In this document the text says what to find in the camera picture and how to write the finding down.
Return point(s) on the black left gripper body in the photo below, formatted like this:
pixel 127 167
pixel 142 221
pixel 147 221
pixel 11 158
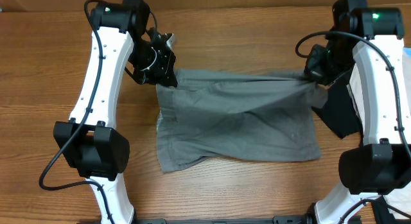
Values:
pixel 148 65

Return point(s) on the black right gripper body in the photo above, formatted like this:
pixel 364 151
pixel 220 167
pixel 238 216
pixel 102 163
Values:
pixel 329 65

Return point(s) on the grey shorts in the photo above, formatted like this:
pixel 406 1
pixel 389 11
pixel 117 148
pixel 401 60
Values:
pixel 249 117

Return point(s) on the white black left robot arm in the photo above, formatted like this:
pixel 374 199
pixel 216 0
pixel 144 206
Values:
pixel 122 43

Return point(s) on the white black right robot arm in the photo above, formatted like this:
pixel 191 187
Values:
pixel 364 49

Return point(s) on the black folded garment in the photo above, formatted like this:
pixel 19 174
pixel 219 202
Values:
pixel 340 111

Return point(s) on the light blue cloth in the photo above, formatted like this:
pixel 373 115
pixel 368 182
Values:
pixel 407 53

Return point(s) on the light beige folded shorts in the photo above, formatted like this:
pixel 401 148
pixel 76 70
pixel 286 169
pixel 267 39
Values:
pixel 399 197

